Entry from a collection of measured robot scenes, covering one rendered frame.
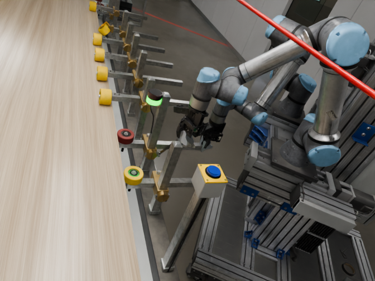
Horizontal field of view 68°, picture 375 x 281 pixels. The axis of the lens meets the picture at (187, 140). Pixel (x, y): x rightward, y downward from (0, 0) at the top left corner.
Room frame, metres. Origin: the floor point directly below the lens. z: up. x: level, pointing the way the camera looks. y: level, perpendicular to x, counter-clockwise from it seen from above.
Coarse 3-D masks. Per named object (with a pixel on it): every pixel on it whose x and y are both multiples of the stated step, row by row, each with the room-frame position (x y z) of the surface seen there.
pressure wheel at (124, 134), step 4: (120, 132) 1.02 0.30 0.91; (124, 132) 1.02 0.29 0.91; (128, 132) 1.04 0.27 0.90; (132, 132) 1.05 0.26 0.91; (120, 136) 0.99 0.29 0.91; (124, 136) 1.00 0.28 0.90; (128, 136) 1.02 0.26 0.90; (132, 136) 1.02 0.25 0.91; (120, 140) 0.99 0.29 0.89; (124, 140) 0.99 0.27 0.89; (128, 140) 1.00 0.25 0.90; (132, 140) 1.02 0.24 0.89
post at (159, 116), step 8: (168, 96) 1.04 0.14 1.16; (160, 104) 1.03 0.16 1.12; (168, 104) 1.04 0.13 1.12; (160, 112) 1.03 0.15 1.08; (160, 120) 1.04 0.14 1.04; (152, 128) 1.04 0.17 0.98; (160, 128) 1.04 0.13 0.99; (152, 136) 1.03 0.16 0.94; (152, 144) 1.03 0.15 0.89; (144, 160) 1.03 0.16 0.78; (144, 168) 1.03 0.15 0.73
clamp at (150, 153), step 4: (144, 136) 1.10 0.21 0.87; (144, 140) 1.08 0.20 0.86; (144, 148) 1.05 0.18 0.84; (148, 148) 1.03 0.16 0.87; (152, 148) 1.04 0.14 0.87; (156, 148) 1.05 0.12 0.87; (144, 152) 1.04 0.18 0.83; (148, 152) 1.01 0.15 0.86; (152, 152) 1.02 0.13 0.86; (148, 156) 1.00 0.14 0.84; (152, 156) 1.01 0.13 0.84; (156, 156) 1.02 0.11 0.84
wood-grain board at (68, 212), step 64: (0, 0) 1.98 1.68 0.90; (64, 0) 2.51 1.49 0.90; (0, 64) 1.19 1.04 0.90; (64, 64) 1.43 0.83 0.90; (0, 128) 0.78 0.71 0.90; (64, 128) 0.91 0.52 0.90; (0, 192) 0.52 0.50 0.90; (64, 192) 0.60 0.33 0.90; (0, 256) 0.34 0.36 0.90; (64, 256) 0.40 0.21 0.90; (128, 256) 0.47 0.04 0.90
